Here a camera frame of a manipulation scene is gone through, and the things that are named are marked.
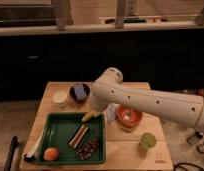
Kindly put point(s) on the wooden shelf rail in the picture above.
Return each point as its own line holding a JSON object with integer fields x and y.
{"x": 96, "y": 28}

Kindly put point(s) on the black stick on floor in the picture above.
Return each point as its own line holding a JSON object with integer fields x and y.
{"x": 13, "y": 146}

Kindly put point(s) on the green plastic cup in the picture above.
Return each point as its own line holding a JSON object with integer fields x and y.
{"x": 147, "y": 141}

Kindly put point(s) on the metal fork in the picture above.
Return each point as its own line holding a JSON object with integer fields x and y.
{"x": 127, "y": 116}

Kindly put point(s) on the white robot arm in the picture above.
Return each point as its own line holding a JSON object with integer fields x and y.
{"x": 185, "y": 109}

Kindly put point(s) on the red bowl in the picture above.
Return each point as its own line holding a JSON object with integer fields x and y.
{"x": 135, "y": 118}

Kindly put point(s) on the white paper cup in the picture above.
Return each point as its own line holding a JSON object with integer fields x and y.
{"x": 59, "y": 99}

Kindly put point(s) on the yellow banana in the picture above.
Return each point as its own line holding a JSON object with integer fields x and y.
{"x": 89, "y": 115}

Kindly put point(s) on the bunch of dark grapes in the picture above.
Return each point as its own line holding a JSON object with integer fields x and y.
{"x": 86, "y": 151}

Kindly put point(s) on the green tray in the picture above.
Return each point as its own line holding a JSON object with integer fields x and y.
{"x": 60, "y": 128}

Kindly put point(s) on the grey folded cloth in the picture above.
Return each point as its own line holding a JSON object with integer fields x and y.
{"x": 111, "y": 112}

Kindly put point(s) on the spice jar rack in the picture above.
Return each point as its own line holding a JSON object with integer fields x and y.
{"x": 195, "y": 137}

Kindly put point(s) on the dark bowl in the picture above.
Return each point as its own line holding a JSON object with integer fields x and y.
{"x": 73, "y": 96}

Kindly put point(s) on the orange fruit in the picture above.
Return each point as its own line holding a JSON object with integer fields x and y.
{"x": 51, "y": 154}

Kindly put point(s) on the blue sponge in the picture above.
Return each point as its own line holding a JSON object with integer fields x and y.
{"x": 80, "y": 92}

